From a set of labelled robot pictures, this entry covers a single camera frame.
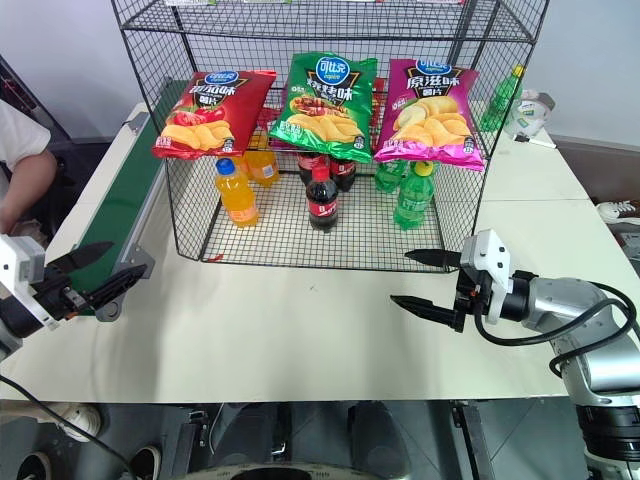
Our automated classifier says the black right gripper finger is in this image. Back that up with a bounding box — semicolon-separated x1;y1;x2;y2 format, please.
404;247;463;273
389;294;470;334

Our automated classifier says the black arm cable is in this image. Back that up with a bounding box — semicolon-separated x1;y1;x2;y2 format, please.
471;282;640;379
0;372;139;480

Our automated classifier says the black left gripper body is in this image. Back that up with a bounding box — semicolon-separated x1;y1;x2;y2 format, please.
31;268;95;322

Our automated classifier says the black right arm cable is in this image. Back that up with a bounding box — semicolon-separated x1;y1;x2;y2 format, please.
471;282;640;379

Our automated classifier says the green conveyor belt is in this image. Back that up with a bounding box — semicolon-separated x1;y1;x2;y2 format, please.
43;78;199;323

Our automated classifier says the person in white shirt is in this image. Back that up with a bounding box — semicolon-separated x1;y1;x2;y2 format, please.
0;97;53;169

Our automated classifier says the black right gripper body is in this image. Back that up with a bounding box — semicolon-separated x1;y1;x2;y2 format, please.
452;266;495;332

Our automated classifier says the purple original chips bag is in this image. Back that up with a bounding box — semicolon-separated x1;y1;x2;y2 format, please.
372;57;487;173

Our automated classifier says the cola bottle red cap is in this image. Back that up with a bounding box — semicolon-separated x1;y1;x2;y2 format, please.
327;155;359;194
297;151;330;186
305;166;342;233

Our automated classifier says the orange soda bottle blue cap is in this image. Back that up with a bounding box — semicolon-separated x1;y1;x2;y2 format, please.
214;157;262;229
242;147;280;188

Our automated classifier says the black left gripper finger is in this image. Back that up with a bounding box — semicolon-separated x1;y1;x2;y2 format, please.
82;263;149;314
46;241;116;275

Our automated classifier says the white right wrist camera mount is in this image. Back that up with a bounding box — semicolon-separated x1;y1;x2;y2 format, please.
458;228;517;327

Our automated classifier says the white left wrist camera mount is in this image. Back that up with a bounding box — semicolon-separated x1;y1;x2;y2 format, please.
0;233;57;335

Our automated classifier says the black table leg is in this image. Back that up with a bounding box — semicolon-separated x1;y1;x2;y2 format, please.
448;400;497;480

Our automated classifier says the green soda bottle yellow cap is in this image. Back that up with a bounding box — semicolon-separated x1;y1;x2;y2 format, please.
392;160;436;232
480;64;526;133
374;159;409;194

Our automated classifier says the black and white sneaker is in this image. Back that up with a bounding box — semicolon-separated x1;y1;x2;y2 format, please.
13;448;57;480
126;443;165;480

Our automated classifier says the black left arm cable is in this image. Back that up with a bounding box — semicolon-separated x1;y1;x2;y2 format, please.
0;372;139;480

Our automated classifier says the green barbecue chips bag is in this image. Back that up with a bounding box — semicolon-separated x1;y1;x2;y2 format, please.
267;52;379;164

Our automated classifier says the red tomato chips bag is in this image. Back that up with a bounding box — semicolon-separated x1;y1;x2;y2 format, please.
151;69;278;161

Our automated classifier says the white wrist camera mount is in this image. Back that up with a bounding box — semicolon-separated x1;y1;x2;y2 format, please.
0;233;57;335
458;228;517;327

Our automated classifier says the black wire mesh rack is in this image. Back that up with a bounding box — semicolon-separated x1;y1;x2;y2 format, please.
109;0;551;274

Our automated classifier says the white marker pen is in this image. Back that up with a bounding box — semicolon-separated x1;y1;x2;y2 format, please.
512;132;558;150

